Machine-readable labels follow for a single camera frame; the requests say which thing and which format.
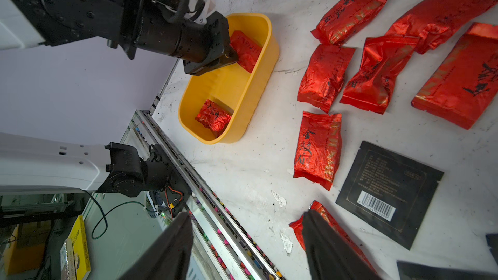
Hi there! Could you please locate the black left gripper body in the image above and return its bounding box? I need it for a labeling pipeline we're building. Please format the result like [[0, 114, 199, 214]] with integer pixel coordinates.
[[134, 5, 239, 76]]

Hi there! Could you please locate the black tea bag packet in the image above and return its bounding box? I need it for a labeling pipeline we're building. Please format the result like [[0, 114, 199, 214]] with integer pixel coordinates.
[[397, 261, 497, 280], [336, 141, 444, 250], [486, 233, 498, 264]]

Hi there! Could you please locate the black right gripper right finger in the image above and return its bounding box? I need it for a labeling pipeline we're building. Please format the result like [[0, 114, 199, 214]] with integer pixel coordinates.
[[303, 210, 380, 279]]

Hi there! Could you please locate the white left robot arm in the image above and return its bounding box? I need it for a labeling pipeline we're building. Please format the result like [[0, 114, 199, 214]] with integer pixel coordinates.
[[1, 0, 238, 76]]

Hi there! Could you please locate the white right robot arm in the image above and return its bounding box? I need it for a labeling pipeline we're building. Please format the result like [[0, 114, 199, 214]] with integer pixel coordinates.
[[1, 134, 377, 279]]

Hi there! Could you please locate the eleventh red tea bag packet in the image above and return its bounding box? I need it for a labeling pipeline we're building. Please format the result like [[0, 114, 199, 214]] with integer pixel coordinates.
[[195, 99, 232, 138]]

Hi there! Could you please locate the yellow plastic storage box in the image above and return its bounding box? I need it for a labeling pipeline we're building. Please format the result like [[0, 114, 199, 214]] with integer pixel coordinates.
[[178, 13, 280, 145]]

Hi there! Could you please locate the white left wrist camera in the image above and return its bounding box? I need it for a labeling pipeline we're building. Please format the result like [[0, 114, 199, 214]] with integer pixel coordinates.
[[185, 0, 216, 25]]

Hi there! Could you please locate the yellow box under table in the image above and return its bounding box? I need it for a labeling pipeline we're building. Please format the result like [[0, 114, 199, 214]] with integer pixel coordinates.
[[60, 215, 92, 280]]

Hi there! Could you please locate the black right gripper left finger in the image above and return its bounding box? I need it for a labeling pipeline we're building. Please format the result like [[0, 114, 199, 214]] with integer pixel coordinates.
[[119, 212, 193, 280]]

